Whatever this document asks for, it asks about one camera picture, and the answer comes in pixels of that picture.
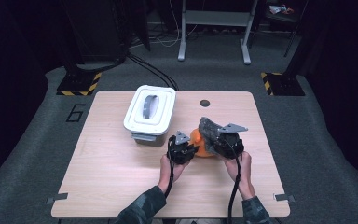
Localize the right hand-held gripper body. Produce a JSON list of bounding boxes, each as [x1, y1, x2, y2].
[[213, 123, 249, 161]]

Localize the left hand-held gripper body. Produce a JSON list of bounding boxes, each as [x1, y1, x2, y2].
[[167, 130, 197, 165]]

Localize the orange plush toy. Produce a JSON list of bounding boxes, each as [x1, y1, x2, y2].
[[188, 128, 217, 158]]

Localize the grey fuzzy cloth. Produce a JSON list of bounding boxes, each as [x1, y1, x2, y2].
[[198, 116, 227, 157]]

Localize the white lidded plastic container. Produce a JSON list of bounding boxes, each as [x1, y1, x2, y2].
[[123, 84, 177, 137]]

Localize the clear grey storage box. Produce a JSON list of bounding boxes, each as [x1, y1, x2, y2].
[[130, 132, 169, 147]]

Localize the person's left hand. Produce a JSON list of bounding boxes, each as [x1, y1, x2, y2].
[[157, 154, 189, 194]]

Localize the person's right hand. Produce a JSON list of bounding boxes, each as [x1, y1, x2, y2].
[[224, 151, 255, 201]]

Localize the grey tape piece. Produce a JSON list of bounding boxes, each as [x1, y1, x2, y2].
[[274, 193, 296, 203], [46, 192, 69, 205]]

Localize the colourful things on dark shelf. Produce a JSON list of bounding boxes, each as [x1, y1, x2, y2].
[[268, 4, 295, 16]]

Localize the dark cabinet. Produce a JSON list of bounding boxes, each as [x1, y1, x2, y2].
[[60, 0, 129, 63]]

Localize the left hand-held gripper cable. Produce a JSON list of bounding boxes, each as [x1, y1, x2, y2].
[[164, 136, 175, 199]]

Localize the hand-held gripper cable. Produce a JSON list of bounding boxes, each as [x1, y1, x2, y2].
[[164, 136, 175, 199], [227, 155, 242, 224]]

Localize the right hand-held gripper cable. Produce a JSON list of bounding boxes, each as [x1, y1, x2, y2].
[[227, 155, 242, 224]]

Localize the black yellow striped base plate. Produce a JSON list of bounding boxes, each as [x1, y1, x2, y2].
[[56, 72, 103, 97], [260, 72, 306, 97]]

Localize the black floor cables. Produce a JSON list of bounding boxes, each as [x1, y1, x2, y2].
[[127, 53, 179, 91]]

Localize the white cable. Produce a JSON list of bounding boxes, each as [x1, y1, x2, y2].
[[155, 0, 200, 49]]

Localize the white metal desk frame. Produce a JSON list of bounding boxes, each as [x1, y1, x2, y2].
[[177, 0, 259, 65]]

